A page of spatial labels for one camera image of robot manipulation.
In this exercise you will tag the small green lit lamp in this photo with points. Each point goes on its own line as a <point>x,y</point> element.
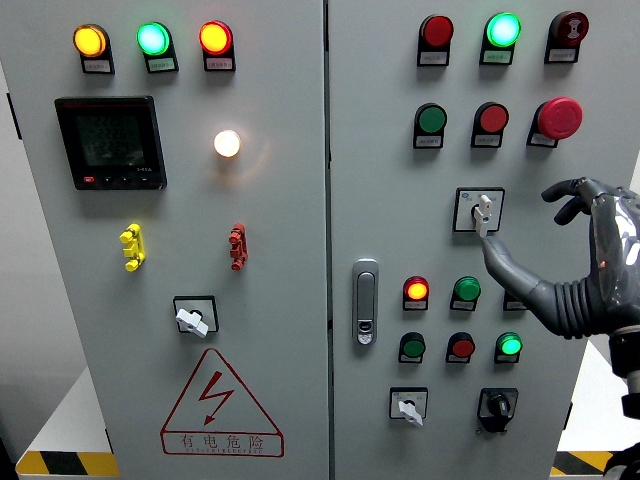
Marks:
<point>509,345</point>

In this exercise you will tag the small green unlit lamp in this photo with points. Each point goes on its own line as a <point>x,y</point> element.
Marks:
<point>467,289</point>

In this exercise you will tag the small red push button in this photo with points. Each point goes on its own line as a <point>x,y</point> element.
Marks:
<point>463,347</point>

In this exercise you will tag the large red stop button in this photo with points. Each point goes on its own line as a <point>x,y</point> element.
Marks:
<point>560,117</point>

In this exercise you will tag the black yellow striped tape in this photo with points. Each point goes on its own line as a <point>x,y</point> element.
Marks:
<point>65,463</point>
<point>580,462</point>

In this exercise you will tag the small orange-red lit lamp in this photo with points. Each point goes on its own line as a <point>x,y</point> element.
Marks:
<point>416,289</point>

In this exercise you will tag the large red push button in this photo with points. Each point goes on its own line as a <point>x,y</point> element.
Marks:
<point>493,117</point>

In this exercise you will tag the small green push button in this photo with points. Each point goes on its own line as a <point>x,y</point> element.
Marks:
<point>413,347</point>

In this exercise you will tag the grey cabinet door with lock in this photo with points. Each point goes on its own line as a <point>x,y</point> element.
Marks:
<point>400,225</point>

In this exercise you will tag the large green push button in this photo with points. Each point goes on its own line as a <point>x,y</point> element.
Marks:
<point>432,118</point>

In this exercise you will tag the silver door lock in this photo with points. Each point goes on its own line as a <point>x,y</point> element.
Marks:
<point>365,300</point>

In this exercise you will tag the dark red buzzer lamp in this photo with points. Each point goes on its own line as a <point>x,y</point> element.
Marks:
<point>570,26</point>

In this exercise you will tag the large green lit lamp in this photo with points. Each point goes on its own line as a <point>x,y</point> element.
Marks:
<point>503,29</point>

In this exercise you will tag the large dark red lamp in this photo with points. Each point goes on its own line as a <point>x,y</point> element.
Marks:
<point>437,30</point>

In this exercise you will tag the grey cabinet door with display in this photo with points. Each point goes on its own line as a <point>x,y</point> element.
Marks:
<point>280,225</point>

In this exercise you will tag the white round lamp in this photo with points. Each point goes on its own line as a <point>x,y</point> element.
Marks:
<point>227,143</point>

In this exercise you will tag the red warning triangle sign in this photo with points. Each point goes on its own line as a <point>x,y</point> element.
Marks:
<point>215,392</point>

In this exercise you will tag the orange-red lit large lamp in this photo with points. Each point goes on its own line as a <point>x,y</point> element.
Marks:
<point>215,37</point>

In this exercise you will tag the green lit lamp beside yellow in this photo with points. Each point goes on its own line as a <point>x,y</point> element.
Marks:
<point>153,38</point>

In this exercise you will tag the black display meter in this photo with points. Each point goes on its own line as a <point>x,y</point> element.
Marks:
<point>110,140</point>

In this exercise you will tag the black door hinge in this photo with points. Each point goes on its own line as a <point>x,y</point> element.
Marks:
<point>109,440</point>
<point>15,117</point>

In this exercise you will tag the yellow round lamp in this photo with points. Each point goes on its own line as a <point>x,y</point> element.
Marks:
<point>90,41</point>

